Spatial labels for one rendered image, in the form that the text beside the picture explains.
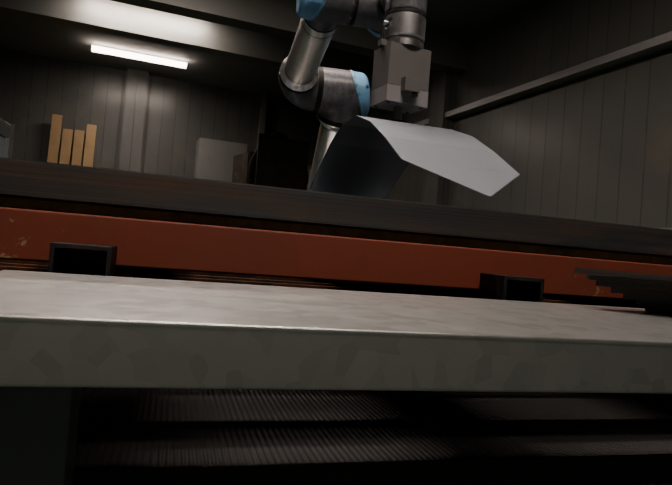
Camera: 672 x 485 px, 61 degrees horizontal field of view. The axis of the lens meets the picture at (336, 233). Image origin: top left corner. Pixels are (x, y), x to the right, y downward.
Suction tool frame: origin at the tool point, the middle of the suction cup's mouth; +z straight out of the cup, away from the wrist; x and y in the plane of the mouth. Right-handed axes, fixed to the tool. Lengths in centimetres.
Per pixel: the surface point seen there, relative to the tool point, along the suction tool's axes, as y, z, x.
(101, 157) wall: -34, -81, 826
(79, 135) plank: -65, -106, 809
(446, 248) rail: -12.1, 20.3, -35.8
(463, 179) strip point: -5.9, 11.2, -29.4
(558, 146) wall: 302, -76, 269
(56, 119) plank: -97, -124, 810
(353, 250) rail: -23.0, 21.4, -34.3
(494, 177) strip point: -0.2, 10.1, -28.4
